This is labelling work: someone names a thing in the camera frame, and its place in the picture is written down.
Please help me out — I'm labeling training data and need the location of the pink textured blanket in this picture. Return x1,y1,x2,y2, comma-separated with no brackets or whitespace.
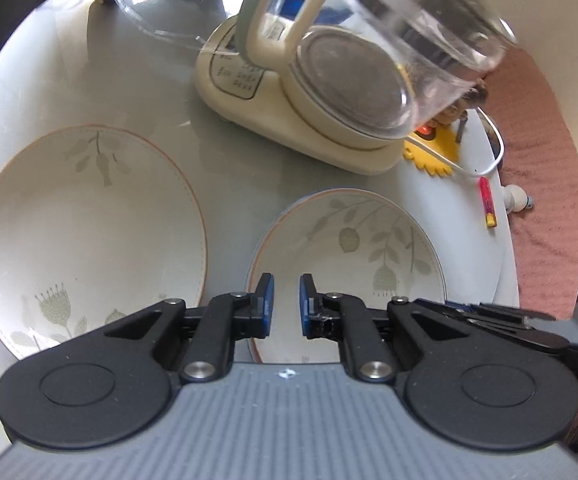
483,47,578,322

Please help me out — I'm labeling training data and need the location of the glass kettle with cream handle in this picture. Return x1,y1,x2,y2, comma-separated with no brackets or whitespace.
236,0,518,141

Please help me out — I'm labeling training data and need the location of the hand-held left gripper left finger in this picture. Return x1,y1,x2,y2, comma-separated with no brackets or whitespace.
105,272,276,385

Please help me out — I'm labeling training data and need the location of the red and yellow tube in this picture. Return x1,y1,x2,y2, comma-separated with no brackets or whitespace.
477,176,498,230

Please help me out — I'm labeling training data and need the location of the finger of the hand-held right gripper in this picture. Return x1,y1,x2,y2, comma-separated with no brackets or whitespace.
414,298,572,357
445,301,558,323

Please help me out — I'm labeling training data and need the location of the grey glass turntable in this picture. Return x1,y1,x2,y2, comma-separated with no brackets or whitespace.
0,0,520,361

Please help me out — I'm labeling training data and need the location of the floral plate with dandelion print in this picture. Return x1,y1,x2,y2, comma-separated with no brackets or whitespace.
0,124,209,361

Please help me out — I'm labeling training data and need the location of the floral plate with leafy branch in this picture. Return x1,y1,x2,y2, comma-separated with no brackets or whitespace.
246,189,447,365

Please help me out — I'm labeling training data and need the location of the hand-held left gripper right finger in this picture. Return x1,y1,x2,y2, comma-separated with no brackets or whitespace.
299,273,467,385

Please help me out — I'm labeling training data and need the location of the yellow scalloped coaster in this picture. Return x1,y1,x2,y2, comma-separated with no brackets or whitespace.
402,122,464,178

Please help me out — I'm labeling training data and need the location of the white and blue toy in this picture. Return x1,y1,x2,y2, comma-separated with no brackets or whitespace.
503,185,538,214

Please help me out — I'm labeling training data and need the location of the cream kettle base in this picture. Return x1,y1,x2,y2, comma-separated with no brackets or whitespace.
195,12,411,177

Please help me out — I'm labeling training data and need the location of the brown patterned trinket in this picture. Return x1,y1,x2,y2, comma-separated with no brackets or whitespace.
430,80,490,127

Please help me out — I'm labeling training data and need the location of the white cable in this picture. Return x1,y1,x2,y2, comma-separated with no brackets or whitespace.
408,109,506,179

